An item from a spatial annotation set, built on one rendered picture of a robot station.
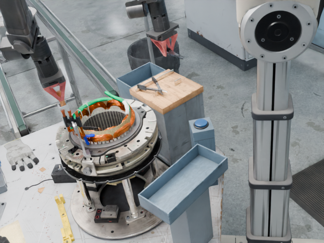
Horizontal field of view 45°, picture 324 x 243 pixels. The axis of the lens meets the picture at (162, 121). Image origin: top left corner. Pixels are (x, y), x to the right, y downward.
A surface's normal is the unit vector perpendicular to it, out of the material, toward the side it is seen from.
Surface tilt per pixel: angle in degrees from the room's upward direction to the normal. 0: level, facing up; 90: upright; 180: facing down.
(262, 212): 90
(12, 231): 0
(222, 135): 0
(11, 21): 110
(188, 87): 0
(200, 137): 90
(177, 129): 90
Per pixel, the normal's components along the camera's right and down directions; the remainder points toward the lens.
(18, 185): -0.14, -0.80
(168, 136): 0.62, 0.40
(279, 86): -0.16, 0.60
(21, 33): -0.01, 0.93
